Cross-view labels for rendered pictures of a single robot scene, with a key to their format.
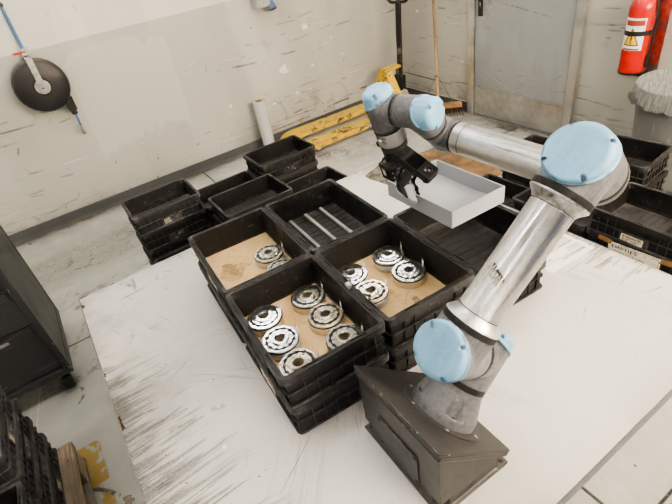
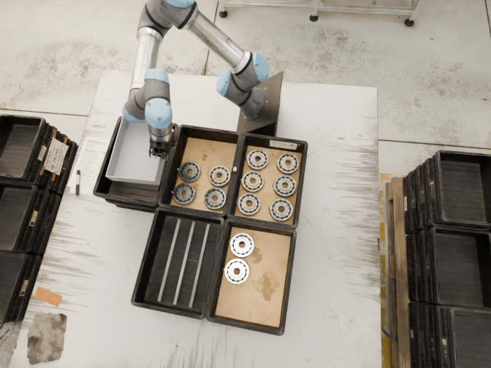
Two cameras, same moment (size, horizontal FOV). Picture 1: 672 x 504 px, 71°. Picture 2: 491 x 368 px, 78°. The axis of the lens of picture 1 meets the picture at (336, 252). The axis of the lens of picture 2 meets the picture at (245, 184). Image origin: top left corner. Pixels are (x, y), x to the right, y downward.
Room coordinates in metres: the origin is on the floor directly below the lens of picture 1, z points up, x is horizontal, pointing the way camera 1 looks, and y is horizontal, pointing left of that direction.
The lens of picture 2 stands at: (1.34, 0.35, 2.16)
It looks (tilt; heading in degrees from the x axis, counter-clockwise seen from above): 71 degrees down; 224
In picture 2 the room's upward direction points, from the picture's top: 10 degrees counter-clockwise
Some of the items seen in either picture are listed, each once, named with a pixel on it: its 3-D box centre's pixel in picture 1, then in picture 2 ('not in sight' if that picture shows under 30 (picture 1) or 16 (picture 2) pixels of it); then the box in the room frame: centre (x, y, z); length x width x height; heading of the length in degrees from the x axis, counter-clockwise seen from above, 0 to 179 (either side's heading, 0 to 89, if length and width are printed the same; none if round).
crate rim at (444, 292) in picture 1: (389, 265); (201, 169); (1.08, -0.15, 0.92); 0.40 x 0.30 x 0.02; 25
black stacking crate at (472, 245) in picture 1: (466, 239); (142, 163); (1.21, -0.42, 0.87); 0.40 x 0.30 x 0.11; 25
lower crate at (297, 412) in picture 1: (310, 350); not in sight; (0.96, 0.13, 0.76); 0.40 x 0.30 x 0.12; 25
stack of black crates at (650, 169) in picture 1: (609, 187); not in sight; (2.08, -1.50, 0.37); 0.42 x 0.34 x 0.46; 28
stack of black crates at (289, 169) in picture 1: (285, 180); not in sight; (2.91, 0.25, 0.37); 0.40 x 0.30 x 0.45; 118
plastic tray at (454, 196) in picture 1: (443, 190); (140, 149); (1.19, -0.34, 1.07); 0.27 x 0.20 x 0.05; 27
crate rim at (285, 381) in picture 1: (300, 311); (268, 179); (0.96, 0.13, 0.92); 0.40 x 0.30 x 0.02; 25
